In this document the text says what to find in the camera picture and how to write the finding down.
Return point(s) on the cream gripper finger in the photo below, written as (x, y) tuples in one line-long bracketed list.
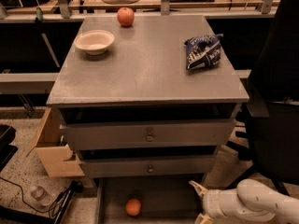
[(200, 190), (204, 219)]

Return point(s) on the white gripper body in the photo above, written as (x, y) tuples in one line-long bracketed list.
[(212, 203)]

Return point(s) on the orange fruit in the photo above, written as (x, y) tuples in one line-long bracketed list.
[(133, 207)]

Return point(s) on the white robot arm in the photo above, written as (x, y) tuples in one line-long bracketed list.
[(250, 200)]

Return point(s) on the grey middle drawer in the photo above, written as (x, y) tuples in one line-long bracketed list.
[(175, 165)]

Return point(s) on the grey drawer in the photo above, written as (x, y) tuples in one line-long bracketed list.
[(175, 165), (208, 132), (165, 199)]

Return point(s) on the grey bottom drawer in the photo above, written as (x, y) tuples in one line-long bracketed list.
[(165, 199)]

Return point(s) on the grey top drawer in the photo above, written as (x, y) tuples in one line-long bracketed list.
[(208, 132)]

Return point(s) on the grey drawer cabinet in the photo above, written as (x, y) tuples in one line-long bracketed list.
[(142, 78)]

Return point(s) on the black office chair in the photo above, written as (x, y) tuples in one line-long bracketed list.
[(271, 115)]

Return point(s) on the blue chip bag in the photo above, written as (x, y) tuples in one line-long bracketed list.
[(203, 51)]

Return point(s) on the cardboard box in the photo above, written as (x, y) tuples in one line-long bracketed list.
[(58, 159)]

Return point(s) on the clear plastic bottle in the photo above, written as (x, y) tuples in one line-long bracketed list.
[(41, 196)]

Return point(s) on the white bowl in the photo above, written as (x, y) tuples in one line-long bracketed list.
[(94, 42)]

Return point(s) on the red apple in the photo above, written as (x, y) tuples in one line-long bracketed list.
[(126, 16)]

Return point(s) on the metal workbench frame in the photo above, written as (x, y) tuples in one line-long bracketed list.
[(29, 57)]

